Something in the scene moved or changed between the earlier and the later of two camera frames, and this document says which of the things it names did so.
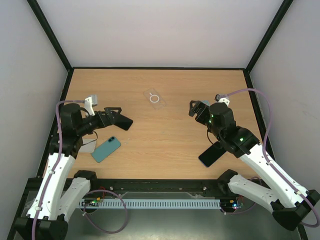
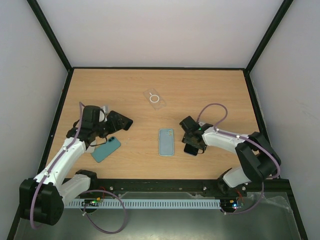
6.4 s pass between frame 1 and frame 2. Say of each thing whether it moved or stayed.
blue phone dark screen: moved
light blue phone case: moved
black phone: stayed
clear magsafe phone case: stayed
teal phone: stayed
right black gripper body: moved
